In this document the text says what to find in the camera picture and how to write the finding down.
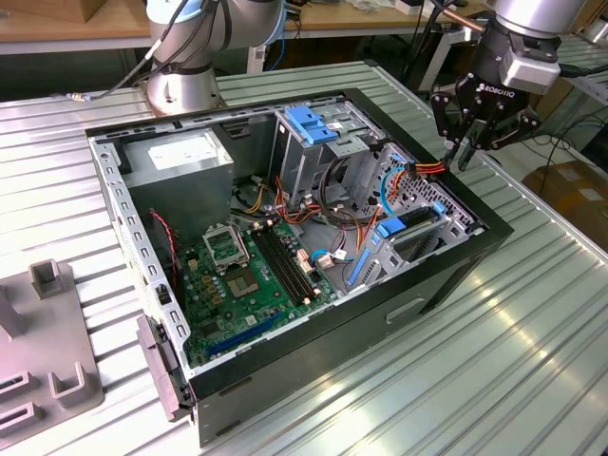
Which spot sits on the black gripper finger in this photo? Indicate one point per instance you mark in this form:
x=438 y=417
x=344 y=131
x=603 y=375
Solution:
x=442 y=114
x=518 y=126

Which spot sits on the hard disk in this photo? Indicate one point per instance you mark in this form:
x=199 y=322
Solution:
x=392 y=228

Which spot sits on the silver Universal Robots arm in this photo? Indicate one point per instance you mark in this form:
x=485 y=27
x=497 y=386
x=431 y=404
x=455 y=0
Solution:
x=190 y=71

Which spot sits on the metal disk bay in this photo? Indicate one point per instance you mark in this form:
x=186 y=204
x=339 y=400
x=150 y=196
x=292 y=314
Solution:
x=442 y=190

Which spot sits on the large labelled cardboard box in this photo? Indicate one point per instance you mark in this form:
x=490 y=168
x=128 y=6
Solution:
x=570 y=199

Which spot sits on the metal slat side table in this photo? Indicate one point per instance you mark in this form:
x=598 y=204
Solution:
x=591 y=57

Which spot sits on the blue drive cage latch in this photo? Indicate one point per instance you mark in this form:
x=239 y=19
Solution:
x=309 y=126

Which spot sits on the metal optical drive cage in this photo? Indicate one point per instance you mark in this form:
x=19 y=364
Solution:
x=304 y=166

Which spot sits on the black RAM slot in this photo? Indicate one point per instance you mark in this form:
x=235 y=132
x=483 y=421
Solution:
x=290 y=263
x=279 y=267

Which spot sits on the CPU socket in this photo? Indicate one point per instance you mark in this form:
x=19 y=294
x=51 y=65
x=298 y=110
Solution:
x=243 y=285

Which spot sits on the open black PC case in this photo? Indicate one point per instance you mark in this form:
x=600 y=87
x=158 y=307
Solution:
x=332 y=361

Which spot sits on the grey Dell power supply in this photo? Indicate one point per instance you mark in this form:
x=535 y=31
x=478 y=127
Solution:
x=180 y=199

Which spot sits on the green motherboard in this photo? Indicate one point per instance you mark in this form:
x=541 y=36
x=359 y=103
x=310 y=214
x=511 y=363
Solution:
x=247 y=313

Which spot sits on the blue expansion slot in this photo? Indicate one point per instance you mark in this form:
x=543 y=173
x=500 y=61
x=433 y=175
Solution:
x=242 y=336

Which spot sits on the plain cardboard box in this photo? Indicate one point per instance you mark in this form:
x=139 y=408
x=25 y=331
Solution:
x=95 y=7

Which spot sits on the wooden desk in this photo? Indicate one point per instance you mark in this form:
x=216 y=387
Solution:
x=38 y=26

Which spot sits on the grey parts rack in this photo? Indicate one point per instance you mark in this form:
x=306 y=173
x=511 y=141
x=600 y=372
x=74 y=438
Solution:
x=57 y=332

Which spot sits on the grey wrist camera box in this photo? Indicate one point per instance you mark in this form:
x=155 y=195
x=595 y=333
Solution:
x=532 y=71

